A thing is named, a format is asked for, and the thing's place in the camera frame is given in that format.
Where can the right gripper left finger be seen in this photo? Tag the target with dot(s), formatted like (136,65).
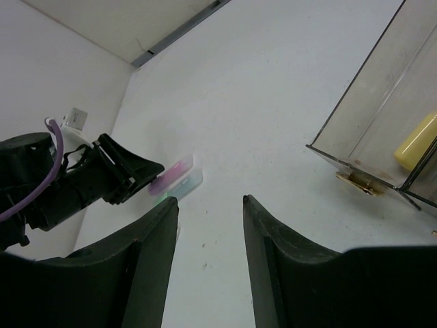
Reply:
(119,281)

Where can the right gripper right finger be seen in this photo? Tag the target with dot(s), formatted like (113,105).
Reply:
(296,282)

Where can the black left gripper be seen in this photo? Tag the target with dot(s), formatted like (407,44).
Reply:
(106,171)

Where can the pink highlighter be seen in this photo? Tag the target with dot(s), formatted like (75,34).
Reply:
(175,172)

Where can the green highlighter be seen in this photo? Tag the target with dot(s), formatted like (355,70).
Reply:
(183,187)

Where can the yellow highlighter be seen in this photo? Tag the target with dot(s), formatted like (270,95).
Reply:
(410,152)

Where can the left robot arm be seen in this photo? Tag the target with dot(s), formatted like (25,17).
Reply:
(26,161)

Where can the clear three-compartment organizer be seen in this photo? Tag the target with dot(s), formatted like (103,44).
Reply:
(390,95)

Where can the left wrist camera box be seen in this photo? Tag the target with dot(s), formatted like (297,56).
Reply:
(72,127)

